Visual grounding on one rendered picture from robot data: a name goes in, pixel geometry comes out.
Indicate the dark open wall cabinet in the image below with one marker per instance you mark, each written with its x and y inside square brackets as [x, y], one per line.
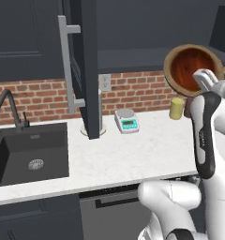
[139, 37]

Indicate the grey wall outlet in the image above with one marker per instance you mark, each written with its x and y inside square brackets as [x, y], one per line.
[105, 82]

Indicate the white teal kitchen scale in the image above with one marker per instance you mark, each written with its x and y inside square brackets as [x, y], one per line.
[127, 122]

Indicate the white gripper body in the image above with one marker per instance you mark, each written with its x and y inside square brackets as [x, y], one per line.
[206, 80]

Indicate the grey dishwasher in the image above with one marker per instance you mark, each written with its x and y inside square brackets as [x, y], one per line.
[117, 218]

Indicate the grey paper towel holder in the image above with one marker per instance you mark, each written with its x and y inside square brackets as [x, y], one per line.
[100, 106]

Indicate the dark base cabinet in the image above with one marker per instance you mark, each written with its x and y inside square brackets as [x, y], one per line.
[36, 218]

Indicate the yellow sponge block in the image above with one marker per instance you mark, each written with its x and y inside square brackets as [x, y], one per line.
[176, 108]

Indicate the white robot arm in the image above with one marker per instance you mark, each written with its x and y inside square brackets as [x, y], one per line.
[176, 200]

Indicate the large wooden bowl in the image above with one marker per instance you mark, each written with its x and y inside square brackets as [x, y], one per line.
[185, 67]

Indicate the black tap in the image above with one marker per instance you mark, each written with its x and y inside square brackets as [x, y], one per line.
[12, 103]

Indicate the dark closed wall cabinet door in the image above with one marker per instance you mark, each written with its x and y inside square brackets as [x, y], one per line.
[26, 37]

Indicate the dark open cabinet door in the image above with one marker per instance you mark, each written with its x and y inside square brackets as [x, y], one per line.
[87, 62]

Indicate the black sink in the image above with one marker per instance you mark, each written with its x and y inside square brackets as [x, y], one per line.
[30, 154]

